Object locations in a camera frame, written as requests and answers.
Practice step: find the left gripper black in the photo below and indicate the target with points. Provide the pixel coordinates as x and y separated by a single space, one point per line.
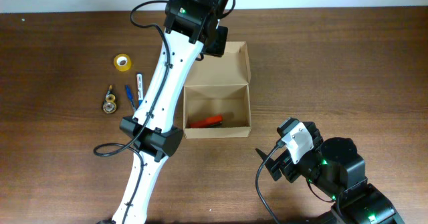
220 40

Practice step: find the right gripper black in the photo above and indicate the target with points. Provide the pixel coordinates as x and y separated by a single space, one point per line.
279 164

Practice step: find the brown cardboard box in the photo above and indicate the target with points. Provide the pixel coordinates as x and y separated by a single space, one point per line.
219 86

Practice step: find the orange red stapler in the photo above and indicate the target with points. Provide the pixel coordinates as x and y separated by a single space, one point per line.
208 122

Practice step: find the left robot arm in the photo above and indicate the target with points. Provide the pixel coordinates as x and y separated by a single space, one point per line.
191 30

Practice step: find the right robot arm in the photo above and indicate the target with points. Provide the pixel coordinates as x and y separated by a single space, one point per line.
334 167

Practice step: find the white blue marker pen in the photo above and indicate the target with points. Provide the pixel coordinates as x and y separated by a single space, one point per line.
140 87

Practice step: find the yellow clear tape roll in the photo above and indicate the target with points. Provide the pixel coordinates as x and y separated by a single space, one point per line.
122 62

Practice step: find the blue ballpoint pen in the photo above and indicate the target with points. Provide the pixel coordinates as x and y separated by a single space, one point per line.
130 97

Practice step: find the black yellow correction tape dispenser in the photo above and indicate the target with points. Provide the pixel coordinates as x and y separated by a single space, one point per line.
109 105

